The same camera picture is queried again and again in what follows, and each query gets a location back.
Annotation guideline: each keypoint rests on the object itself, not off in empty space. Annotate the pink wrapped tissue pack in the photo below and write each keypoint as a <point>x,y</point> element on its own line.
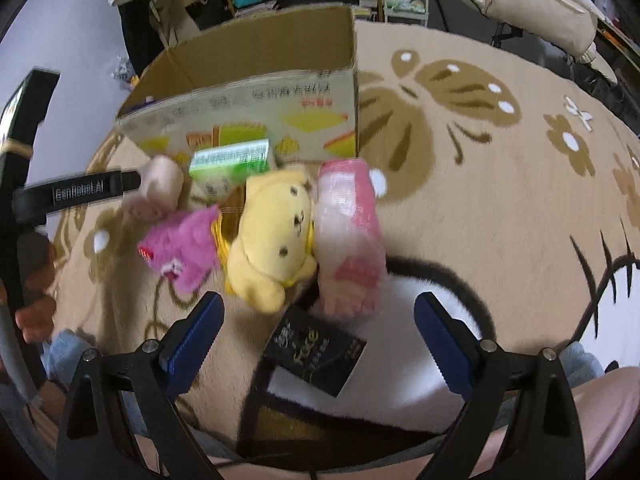
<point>348,242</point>

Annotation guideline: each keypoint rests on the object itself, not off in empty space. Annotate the cream coat on chair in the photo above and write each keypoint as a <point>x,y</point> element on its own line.
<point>570,25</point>

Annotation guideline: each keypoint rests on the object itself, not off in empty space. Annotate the left hand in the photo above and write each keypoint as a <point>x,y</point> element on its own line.
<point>36,319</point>

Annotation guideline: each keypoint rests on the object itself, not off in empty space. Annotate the green tissue pack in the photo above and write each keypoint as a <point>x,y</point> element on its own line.
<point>219,171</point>

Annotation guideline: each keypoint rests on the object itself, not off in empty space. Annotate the open cardboard box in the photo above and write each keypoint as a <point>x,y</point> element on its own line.
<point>287,76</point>

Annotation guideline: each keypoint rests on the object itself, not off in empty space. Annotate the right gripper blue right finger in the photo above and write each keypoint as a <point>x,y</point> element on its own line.
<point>452,345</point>

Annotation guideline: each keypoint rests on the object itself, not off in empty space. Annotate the brown hanging garment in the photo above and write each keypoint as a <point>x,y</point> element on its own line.
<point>171,21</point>

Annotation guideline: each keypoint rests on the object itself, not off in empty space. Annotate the magenta fuzzy plush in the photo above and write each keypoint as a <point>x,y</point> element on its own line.
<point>182,248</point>

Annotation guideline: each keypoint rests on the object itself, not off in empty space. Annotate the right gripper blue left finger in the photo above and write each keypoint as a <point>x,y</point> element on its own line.
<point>187,343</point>

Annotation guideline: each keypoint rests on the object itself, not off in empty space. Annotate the yellow bear plush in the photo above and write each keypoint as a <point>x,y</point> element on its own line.
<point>272,250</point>

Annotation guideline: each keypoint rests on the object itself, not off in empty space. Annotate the black Face tissue pack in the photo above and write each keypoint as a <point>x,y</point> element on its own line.
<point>314,350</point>

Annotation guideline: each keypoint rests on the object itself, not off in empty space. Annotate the pale pink soft block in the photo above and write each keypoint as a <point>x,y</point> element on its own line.
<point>158,194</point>

